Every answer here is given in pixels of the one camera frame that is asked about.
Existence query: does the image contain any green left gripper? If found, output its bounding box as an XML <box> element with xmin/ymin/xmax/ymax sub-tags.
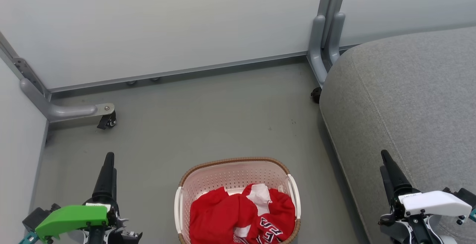
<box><xmin>34</xmin><ymin>152</ymin><xmax>142</xmax><ymax>244</ymax></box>

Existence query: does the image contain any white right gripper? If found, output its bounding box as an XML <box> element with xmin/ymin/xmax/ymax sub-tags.
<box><xmin>379</xmin><ymin>150</ymin><xmax>476</xmax><ymax>244</ymax></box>

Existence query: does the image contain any grey fabric sofa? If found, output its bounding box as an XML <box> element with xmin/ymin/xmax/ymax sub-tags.
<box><xmin>319</xmin><ymin>26</ymin><xmax>476</xmax><ymax>244</ymax></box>

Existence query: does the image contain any red and white garment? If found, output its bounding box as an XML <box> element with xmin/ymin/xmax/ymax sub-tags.
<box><xmin>189</xmin><ymin>183</ymin><xmax>297</xmax><ymax>244</ymax></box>

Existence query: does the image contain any grey partition foot with plate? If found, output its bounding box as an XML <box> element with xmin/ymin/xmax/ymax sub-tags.
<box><xmin>20</xmin><ymin>78</ymin><xmax>116</xmax><ymax>124</ymax></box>

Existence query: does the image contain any white laundry basket brown rim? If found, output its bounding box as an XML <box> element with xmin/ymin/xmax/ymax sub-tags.
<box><xmin>174</xmin><ymin>157</ymin><xmax>301</xmax><ymax>244</ymax></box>

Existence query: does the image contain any grey forked partition foot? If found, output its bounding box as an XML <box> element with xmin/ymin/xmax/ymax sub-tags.
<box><xmin>308</xmin><ymin>12</ymin><xmax>346</xmax><ymax>87</ymax></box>

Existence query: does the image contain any black caster wheel with bracket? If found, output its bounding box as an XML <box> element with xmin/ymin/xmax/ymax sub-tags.
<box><xmin>97</xmin><ymin>111</ymin><xmax>117</xmax><ymax>130</ymax></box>

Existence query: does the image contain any grey corner post metal bracket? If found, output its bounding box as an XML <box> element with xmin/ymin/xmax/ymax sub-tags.
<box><xmin>0</xmin><ymin>32</ymin><xmax>52</xmax><ymax>100</ymax></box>

